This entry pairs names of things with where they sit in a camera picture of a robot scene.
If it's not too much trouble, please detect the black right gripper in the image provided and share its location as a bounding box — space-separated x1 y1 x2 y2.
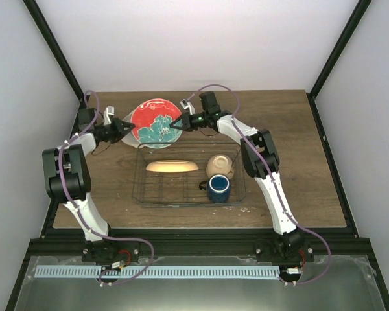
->
169 112 207 133

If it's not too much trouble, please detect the red plate teal flower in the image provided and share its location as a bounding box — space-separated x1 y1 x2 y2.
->
130 98 182 149

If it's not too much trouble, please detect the yellow ceramic plate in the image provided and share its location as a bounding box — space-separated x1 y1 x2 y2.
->
146 160 198 172

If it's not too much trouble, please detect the small cream ceramic bowl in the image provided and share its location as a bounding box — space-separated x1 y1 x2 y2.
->
206 154 234 179

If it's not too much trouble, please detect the dark blue ceramic mug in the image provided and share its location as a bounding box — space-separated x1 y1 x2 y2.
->
198 174 231 203

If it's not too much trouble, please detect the white bowl green red rim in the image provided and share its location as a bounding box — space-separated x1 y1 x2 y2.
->
121 110 140 148

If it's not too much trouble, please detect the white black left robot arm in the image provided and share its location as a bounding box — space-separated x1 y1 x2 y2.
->
42 106 135 262

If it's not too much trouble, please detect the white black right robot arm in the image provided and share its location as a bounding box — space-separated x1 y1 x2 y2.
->
171 91 299 236

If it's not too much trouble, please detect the light blue slotted strip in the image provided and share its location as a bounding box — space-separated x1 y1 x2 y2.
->
34 265 280 280

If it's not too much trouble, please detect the clear acrylic front panel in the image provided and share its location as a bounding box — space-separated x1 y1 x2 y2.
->
14 256 386 310

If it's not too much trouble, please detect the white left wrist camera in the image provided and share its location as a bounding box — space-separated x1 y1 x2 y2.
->
103 106 115 125

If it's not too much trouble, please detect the black wire dish rack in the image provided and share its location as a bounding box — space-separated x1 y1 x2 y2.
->
132 141 246 208

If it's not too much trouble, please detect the black left frame post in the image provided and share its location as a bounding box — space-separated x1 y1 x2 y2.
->
22 0 84 102

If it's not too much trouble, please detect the black frame post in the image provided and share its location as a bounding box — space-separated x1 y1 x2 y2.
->
22 0 84 102
309 0 371 98

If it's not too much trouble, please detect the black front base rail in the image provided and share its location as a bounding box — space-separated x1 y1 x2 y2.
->
25 228 374 264

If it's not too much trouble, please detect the black right frame post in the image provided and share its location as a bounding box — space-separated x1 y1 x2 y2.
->
309 0 371 98

